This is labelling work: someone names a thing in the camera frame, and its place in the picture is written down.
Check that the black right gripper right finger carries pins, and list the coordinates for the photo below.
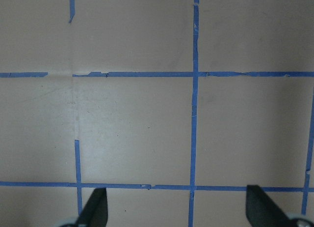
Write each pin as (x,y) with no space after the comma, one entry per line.
(262,211)

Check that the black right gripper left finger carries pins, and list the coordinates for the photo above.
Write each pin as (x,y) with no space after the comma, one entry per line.
(95,212)

